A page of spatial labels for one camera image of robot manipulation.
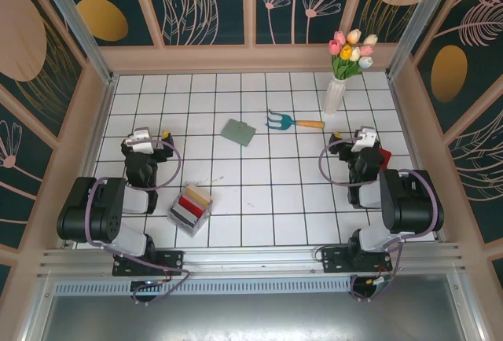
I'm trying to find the tan credit card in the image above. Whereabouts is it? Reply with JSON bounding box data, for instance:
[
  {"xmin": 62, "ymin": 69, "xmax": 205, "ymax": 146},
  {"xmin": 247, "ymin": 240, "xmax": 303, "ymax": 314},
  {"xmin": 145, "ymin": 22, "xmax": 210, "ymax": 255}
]
[{"xmin": 184, "ymin": 185, "xmax": 213, "ymax": 207}]

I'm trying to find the red credit card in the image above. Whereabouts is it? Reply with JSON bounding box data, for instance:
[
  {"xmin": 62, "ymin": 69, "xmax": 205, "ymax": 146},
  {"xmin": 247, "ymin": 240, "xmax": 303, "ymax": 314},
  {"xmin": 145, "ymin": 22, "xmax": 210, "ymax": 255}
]
[{"xmin": 178, "ymin": 195, "xmax": 207, "ymax": 217}]

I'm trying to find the black credit card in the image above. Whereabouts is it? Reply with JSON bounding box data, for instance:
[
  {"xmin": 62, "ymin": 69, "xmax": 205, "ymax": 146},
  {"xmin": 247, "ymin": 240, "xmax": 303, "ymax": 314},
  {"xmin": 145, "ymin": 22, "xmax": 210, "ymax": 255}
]
[{"xmin": 172, "ymin": 203, "xmax": 200, "ymax": 222}]

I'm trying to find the grey credit card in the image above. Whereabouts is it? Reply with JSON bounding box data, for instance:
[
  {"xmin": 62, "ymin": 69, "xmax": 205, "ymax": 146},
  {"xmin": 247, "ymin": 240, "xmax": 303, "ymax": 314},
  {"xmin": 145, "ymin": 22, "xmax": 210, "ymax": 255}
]
[{"xmin": 169, "ymin": 211, "xmax": 196, "ymax": 229}]

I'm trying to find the clear plastic card box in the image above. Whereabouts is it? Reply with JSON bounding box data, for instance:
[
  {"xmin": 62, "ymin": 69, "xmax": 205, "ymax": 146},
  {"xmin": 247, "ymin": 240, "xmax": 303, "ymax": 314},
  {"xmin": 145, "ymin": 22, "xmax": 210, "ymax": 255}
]
[{"xmin": 167, "ymin": 183, "xmax": 215, "ymax": 237}]

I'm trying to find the white ribbed vase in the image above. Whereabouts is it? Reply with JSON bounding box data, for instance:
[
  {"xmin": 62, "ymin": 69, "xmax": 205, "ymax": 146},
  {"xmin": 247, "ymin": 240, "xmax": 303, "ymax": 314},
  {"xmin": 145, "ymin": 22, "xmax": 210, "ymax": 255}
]
[{"xmin": 322, "ymin": 74, "xmax": 347, "ymax": 117}]

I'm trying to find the pastel tulip bouquet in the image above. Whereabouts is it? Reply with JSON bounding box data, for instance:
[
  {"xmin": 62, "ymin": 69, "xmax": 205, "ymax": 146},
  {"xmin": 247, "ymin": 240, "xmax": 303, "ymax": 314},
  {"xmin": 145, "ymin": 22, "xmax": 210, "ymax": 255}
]
[{"xmin": 328, "ymin": 28, "xmax": 379, "ymax": 82}]

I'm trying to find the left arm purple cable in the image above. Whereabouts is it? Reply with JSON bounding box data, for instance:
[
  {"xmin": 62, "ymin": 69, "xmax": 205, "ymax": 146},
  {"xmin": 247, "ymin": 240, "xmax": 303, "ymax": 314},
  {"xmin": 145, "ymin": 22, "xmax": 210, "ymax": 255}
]
[{"xmin": 86, "ymin": 139, "xmax": 193, "ymax": 306}]

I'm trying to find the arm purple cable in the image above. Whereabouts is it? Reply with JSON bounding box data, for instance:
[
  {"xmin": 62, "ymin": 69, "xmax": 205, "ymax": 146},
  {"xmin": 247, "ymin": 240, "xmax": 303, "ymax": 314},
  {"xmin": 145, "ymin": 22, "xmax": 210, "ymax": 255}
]
[
  {"xmin": 318, "ymin": 135, "xmax": 441, "ymax": 303},
  {"xmin": 86, "ymin": 139, "xmax": 193, "ymax": 306}
]

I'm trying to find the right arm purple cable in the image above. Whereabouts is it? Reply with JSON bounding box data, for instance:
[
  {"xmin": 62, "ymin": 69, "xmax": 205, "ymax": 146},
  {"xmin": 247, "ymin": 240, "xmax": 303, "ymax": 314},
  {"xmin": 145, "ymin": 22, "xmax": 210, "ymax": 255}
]
[{"xmin": 318, "ymin": 135, "xmax": 441, "ymax": 303}]

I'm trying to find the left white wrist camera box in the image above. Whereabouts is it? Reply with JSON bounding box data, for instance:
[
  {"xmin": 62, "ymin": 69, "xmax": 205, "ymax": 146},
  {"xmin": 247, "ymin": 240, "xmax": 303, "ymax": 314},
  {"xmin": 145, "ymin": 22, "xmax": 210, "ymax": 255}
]
[{"xmin": 129, "ymin": 127, "xmax": 155, "ymax": 154}]

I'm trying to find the teal garden fork wooden handle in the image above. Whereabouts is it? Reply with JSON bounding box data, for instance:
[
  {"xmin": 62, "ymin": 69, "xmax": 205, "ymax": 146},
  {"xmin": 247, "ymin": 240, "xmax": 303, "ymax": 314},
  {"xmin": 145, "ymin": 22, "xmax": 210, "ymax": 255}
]
[{"xmin": 265, "ymin": 109, "xmax": 326, "ymax": 131}]

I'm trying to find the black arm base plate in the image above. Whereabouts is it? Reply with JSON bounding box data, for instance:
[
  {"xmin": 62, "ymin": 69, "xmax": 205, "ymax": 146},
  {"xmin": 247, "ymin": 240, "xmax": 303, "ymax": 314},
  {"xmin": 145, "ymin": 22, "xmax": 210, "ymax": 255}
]
[
  {"xmin": 112, "ymin": 250, "xmax": 185, "ymax": 277},
  {"xmin": 321, "ymin": 247, "xmax": 394, "ymax": 275}
]

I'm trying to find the aluminium mounting rail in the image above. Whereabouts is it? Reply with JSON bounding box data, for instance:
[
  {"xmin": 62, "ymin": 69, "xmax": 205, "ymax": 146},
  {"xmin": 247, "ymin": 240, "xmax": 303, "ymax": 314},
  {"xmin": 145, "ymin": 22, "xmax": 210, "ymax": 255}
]
[{"xmin": 37, "ymin": 241, "xmax": 471, "ymax": 279}]

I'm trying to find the aluminium frame post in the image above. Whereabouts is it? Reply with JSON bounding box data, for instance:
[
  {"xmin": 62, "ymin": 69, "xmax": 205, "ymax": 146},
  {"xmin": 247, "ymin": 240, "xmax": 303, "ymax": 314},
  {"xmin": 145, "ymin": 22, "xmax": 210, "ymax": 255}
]
[
  {"xmin": 386, "ymin": 0, "xmax": 453, "ymax": 79},
  {"xmin": 30, "ymin": 0, "xmax": 119, "ymax": 85}
]

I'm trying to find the grey slotted cable duct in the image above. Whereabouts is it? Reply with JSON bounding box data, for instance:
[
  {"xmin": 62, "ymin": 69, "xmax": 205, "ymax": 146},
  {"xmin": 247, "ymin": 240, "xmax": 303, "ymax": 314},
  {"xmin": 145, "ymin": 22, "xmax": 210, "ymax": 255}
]
[{"xmin": 53, "ymin": 280, "xmax": 354, "ymax": 297}]

